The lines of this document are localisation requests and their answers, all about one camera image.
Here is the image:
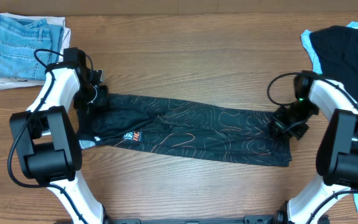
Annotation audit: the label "plain black t-shirt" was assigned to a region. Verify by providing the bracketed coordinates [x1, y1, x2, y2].
[310, 26, 358, 103]

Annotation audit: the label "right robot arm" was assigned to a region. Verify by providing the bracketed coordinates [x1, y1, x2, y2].
[269, 71, 358, 223]

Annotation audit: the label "folded blue jeans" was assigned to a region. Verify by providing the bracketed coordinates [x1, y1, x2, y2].
[0, 14, 64, 81]

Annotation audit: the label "light blue t-shirt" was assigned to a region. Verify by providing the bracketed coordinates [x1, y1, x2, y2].
[301, 21, 358, 212]

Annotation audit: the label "black cycling jersey orange lines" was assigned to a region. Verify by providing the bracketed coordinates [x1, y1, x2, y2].
[77, 94, 292, 167]

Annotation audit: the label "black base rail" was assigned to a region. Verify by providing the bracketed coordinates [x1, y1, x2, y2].
[112, 215, 273, 224]

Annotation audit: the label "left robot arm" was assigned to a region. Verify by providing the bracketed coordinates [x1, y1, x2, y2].
[7, 47, 112, 223]

